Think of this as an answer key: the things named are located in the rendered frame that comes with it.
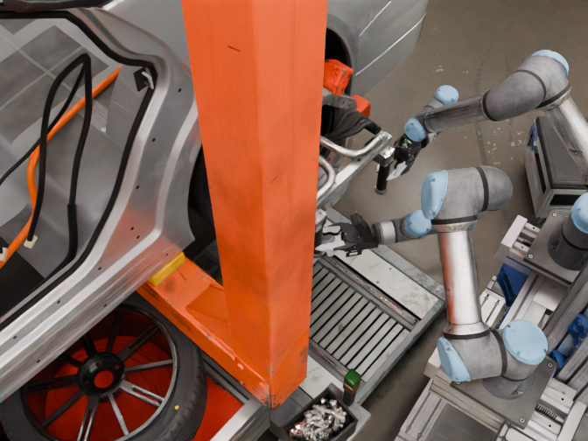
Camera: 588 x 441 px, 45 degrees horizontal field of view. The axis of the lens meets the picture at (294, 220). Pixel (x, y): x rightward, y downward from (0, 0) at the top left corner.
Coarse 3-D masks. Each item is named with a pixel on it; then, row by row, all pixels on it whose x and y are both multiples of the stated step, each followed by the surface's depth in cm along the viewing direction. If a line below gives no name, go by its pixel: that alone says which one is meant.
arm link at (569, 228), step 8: (576, 200) 206; (584, 200) 203; (576, 208) 203; (584, 208) 202; (568, 216) 210; (576, 216) 203; (584, 216) 201; (568, 224) 208; (576, 224) 204; (584, 224) 201; (568, 232) 209; (576, 232) 206; (584, 232) 203; (568, 240) 210; (576, 240) 208; (584, 240) 206
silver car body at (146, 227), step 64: (0, 0) 134; (64, 0) 142; (128, 0) 151; (384, 0) 236; (0, 64) 236; (64, 64) 234; (128, 64) 165; (384, 64) 266; (0, 128) 223; (64, 128) 220; (128, 128) 209; (192, 128) 192; (0, 192) 234; (64, 192) 210; (128, 192) 192; (0, 256) 212; (64, 256) 221; (128, 256) 207; (0, 320) 191; (64, 320) 197; (0, 384) 192
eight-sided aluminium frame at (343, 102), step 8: (328, 96) 218; (336, 96) 223; (344, 96) 227; (328, 104) 221; (336, 104) 226; (344, 104) 230; (352, 104) 234; (336, 112) 242; (336, 120) 245; (352, 136) 251; (344, 144) 251; (328, 152) 255; (336, 160) 254
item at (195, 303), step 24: (192, 264) 232; (144, 288) 233; (168, 288) 227; (192, 288) 227; (216, 288) 223; (168, 312) 232; (192, 312) 220; (216, 312) 211; (192, 336) 230; (216, 336) 218; (216, 360) 228
